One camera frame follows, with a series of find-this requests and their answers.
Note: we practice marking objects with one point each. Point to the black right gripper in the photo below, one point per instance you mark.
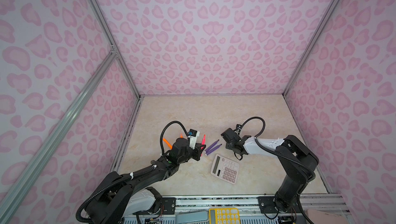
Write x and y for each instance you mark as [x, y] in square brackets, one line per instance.
[227, 145]

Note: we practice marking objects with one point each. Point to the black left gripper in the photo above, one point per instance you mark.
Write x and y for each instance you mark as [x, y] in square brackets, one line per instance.
[197, 152]

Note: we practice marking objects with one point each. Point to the pink highlighter pen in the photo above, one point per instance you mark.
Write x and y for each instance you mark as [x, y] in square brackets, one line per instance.
[203, 143]

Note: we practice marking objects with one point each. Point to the purple highlighter pen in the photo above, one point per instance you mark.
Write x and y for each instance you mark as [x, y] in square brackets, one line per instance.
[213, 149]
[211, 146]

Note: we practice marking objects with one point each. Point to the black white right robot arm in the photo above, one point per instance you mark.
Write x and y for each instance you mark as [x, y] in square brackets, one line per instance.
[296, 159]

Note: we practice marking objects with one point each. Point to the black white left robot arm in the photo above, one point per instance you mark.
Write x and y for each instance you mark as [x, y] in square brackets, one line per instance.
[108, 202]

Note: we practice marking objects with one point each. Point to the pink white calculator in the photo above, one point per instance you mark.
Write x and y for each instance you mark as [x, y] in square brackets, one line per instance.
[225, 169]

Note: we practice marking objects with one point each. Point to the grey blue case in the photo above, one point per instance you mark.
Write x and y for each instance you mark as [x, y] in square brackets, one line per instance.
[192, 217]

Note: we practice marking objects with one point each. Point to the yellow calculator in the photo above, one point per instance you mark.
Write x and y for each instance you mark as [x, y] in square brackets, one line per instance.
[224, 215]

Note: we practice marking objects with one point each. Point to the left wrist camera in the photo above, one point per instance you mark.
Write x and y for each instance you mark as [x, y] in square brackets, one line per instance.
[192, 136]

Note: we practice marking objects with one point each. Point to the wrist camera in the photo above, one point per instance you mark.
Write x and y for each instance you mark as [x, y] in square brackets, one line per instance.
[238, 129]
[192, 136]

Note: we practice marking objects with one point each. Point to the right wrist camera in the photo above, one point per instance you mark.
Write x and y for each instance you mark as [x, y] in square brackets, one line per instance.
[238, 129]

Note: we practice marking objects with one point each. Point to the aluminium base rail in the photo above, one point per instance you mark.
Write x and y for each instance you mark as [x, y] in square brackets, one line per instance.
[252, 208]

